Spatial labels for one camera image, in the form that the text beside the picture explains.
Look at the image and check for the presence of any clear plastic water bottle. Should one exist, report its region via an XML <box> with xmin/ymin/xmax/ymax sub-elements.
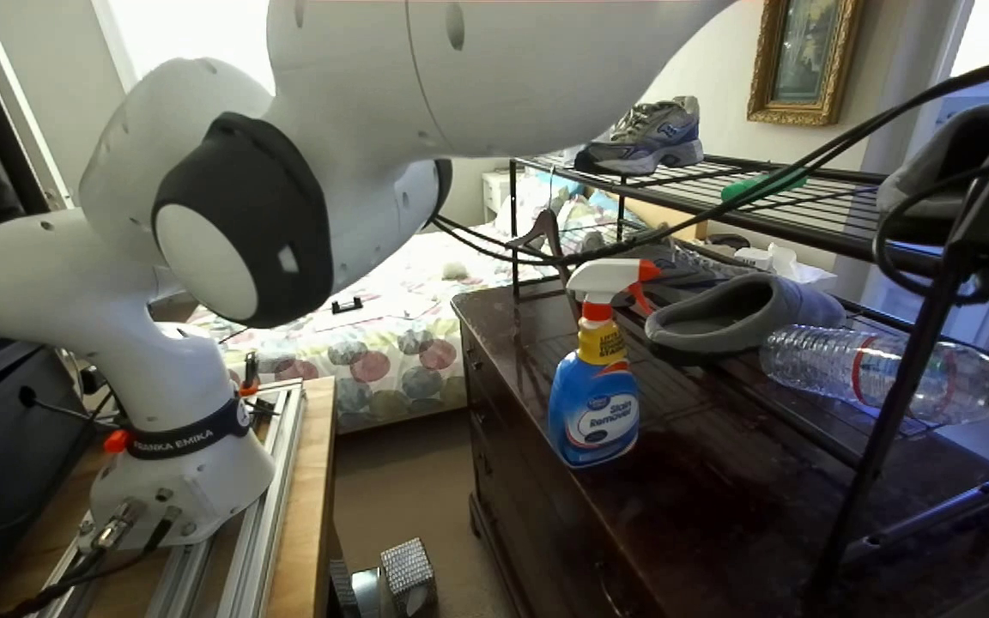
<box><xmin>757</xmin><ymin>318</ymin><xmax>989</xmax><ymax>439</ymax></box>

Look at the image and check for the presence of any black metal shelf rack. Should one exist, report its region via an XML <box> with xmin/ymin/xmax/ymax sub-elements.
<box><xmin>506</xmin><ymin>152</ymin><xmax>989</xmax><ymax>618</ymax></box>

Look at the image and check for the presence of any small green bottle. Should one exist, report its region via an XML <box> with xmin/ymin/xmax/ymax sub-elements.
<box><xmin>718</xmin><ymin>167</ymin><xmax>813</xmax><ymax>210</ymax></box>

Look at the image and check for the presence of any blue spray cleaner bottle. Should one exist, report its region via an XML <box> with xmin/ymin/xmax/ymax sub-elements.
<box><xmin>546</xmin><ymin>259</ymin><xmax>663</xmax><ymax>474</ymax></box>

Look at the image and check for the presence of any grey slipper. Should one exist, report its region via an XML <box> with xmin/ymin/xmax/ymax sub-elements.
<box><xmin>876</xmin><ymin>101</ymin><xmax>989</xmax><ymax>215</ymax></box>
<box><xmin>643</xmin><ymin>272</ymin><xmax>849</xmax><ymax>358</ymax></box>

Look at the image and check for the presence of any grey blue running sneaker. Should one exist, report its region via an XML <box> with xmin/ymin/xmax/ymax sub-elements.
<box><xmin>629</xmin><ymin>240</ymin><xmax>836</xmax><ymax>313</ymax></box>
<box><xmin>570</xmin><ymin>91</ymin><xmax>708</xmax><ymax>177</ymax></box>

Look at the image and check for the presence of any gold framed picture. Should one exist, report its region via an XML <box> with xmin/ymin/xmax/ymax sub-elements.
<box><xmin>744</xmin><ymin>0</ymin><xmax>865</xmax><ymax>132</ymax></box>

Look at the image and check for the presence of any dark wooden dresser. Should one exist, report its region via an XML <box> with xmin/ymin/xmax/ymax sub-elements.
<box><xmin>451</xmin><ymin>278</ymin><xmax>989</xmax><ymax>618</ymax></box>

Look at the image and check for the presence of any bed with floral quilt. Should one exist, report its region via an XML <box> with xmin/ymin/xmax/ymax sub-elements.
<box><xmin>172</xmin><ymin>167</ymin><xmax>634</xmax><ymax>439</ymax></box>

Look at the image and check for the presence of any grey metal floor block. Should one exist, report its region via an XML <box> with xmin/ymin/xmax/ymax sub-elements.
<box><xmin>325</xmin><ymin>534</ymin><xmax>440</xmax><ymax>618</ymax></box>

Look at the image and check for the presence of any light wooden robot table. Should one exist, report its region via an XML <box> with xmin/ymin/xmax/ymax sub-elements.
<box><xmin>0</xmin><ymin>374</ymin><xmax>340</xmax><ymax>618</ymax></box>

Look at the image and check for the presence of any black box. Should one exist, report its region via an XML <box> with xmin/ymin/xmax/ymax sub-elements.
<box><xmin>0</xmin><ymin>330</ymin><xmax>95</xmax><ymax>618</ymax></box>

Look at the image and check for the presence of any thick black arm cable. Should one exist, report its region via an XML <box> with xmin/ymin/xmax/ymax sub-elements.
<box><xmin>429</xmin><ymin>49</ymin><xmax>989</xmax><ymax>272</ymax></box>

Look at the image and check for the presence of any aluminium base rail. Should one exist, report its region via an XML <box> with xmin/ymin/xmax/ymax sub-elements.
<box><xmin>45</xmin><ymin>380</ymin><xmax>307</xmax><ymax>618</ymax></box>

